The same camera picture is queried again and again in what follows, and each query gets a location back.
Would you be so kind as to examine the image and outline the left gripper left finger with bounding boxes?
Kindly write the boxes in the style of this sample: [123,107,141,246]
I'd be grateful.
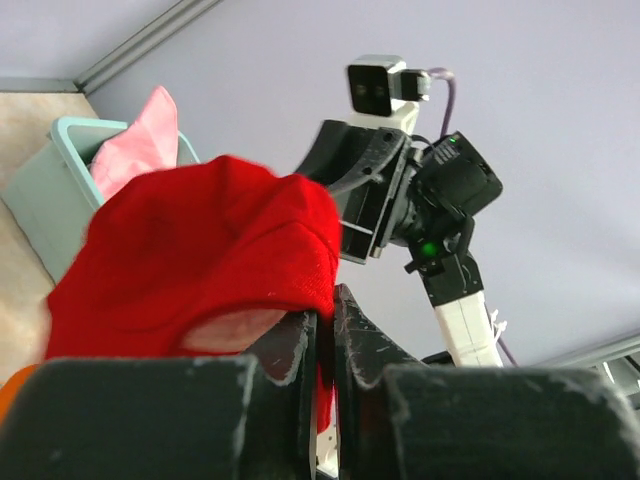
[1,313,317,479]

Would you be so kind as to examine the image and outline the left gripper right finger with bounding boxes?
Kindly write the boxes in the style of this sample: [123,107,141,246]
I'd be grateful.
[334,286,639,479]

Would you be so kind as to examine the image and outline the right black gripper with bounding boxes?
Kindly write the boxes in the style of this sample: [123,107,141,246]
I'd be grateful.
[296,120,424,264]

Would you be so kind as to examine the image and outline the red hat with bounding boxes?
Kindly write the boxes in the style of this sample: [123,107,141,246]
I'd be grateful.
[45,154,344,435]

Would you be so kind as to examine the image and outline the orange bucket hat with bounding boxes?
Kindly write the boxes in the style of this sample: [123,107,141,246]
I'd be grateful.
[0,364,39,422]

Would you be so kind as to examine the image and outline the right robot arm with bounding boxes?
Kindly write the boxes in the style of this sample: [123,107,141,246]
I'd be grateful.
[297,120,505,367]

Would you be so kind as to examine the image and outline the pink hat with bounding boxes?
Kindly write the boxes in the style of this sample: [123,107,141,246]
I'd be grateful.
[90,86,179,201]

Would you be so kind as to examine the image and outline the light blue plastic bin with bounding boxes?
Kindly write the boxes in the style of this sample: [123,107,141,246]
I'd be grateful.
[2,116,200,283]

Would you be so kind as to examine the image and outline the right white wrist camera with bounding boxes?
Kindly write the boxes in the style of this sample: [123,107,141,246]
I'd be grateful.
[346,54,419,135]

